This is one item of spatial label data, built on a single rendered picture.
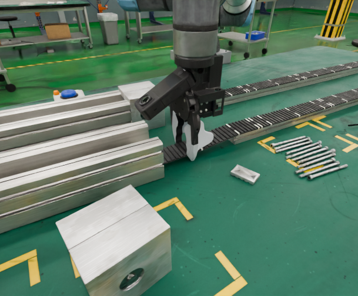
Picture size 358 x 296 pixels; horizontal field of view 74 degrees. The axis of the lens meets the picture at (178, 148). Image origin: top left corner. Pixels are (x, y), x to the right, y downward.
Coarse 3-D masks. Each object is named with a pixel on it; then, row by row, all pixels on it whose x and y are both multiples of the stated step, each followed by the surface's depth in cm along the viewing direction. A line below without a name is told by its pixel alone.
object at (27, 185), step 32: (128, 128) 47; (0, 160) 39; (32, 160) 41; (64, 160) 43; (96, 160) 39; (128, 160) 43; (160, 160) 45; (0, 192) 34; (32, 192) 36; (64, 192) 38; (96, 192) 42; (0, 224) 36
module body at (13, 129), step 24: (96, 96) 60; (120, 96) 62; (0, 120) 52; (24, 120) 50; (48, 120) 50; (72, 120) 52; (96, 120) 55; (120, 120) 58; (0, 144) 48; (24, 144) 50
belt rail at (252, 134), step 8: (344, 104) 73; (352, 104) 74; (320, 112) 69; (328, 112) 70; (288, 120) 63; (296, 120) 65; (304, 120) 66; (264, 128) 60; (272, 128) 61; (280, 128) 63; (240, 136) 57; (248, 136) 58; (256, 136) 60
